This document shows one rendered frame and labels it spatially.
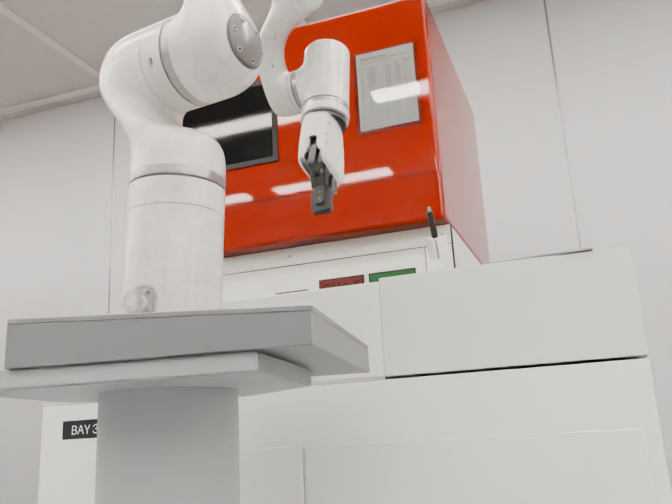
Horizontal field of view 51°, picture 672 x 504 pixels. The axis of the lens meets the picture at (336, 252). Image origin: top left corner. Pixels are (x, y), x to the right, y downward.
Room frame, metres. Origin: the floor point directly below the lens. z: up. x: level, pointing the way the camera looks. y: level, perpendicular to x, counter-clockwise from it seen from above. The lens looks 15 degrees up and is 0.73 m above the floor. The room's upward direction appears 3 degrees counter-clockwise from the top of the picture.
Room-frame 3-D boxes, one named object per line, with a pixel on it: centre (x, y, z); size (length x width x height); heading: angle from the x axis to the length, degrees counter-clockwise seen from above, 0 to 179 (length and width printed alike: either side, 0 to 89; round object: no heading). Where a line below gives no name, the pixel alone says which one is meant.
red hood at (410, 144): (2.06, 0.00, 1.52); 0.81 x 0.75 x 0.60; 71
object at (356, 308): (1.17, 0.18, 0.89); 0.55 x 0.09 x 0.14; 71
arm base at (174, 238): (0.85, 0.20, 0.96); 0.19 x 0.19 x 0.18
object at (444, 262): (1.30, -0.19, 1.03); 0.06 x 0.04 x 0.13; 161
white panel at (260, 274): (1.76, 0.11, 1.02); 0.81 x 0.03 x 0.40; 71
